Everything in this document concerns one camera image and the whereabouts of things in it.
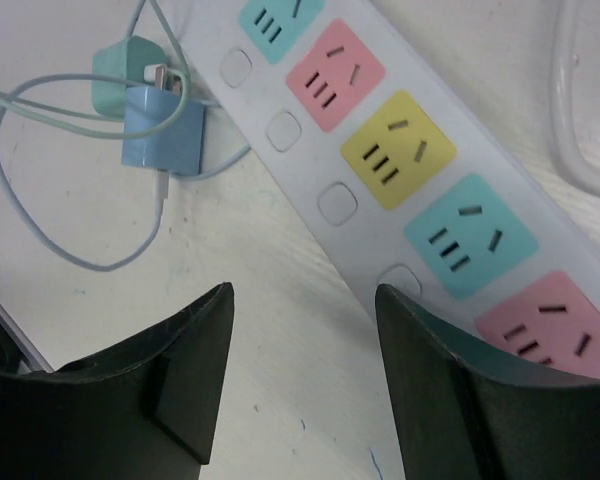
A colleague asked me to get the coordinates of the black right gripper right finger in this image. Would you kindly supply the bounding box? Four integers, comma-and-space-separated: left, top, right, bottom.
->
375, 284, 600, 479

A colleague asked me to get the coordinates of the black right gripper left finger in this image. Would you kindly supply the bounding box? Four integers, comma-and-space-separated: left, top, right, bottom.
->
0, 283, 234, 479

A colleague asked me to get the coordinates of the white power strip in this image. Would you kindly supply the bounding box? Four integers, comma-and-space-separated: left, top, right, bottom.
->
185, 1, 600, 379

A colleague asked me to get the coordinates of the light blue USB charger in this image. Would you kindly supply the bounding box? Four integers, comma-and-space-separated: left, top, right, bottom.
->
121, 86, 206, 176

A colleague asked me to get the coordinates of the mint USB charger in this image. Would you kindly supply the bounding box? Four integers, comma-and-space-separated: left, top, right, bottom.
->
91, 35, 168, 118

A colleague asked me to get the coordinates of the light blue charging cable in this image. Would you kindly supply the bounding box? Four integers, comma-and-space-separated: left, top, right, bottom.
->
0, 0, 254, 272

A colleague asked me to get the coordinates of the mint charging cable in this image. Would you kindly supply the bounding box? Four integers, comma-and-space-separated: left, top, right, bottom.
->
0, 0, 191, 141

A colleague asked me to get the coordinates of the white power strip cord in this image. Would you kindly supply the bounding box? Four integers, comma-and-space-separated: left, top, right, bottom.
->
547, 0, 600, 202

